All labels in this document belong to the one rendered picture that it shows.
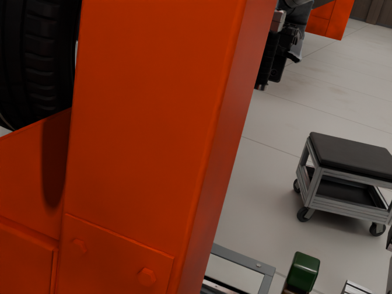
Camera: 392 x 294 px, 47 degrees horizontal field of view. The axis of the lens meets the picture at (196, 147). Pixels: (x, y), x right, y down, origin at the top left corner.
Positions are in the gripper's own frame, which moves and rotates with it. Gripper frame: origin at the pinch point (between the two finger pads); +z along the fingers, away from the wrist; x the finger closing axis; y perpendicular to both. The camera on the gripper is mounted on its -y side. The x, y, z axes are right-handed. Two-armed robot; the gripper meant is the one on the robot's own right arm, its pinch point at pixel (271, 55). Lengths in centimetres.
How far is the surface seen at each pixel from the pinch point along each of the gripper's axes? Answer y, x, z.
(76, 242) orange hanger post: -11, -4, 82
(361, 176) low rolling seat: -53, 41, -72
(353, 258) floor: -83, 48, -56
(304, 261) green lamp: -17, 22, 61
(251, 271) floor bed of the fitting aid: -75, 12, -10
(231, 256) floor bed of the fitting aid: -75, 3, -14
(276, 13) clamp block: 11.4, -0.3, 7.7
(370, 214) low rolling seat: -70, 51, -75
